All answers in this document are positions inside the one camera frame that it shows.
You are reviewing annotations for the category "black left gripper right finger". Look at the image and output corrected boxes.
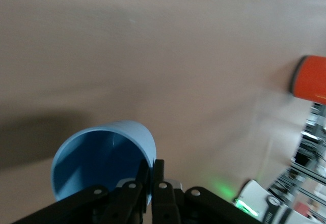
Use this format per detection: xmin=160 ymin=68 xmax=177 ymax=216
xmin=151 ymin=159 xmax=264 ymax=224

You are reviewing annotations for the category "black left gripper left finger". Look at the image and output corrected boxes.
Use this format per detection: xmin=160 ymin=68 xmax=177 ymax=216
xmin=0 ymin=159 xmax=151 ymax=224

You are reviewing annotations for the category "blue plastic cup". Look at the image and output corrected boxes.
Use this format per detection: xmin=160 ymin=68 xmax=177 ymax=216
xmin=50 ymin=120 xmax=157 ymax=207

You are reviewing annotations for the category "brown table mat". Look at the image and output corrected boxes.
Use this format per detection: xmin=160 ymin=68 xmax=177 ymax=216
xmin=0 ymin=0 xmax=326 ymax=224

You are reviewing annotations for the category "orange can with grey lid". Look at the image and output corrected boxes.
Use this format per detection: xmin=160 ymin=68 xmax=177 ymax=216
xmin=290 ymin=55 xmax=326 ymax=105

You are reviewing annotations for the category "aluminium profile frame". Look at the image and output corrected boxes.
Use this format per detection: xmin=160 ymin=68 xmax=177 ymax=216
xmin=267 ymin=101 xmax=326 ymax=209

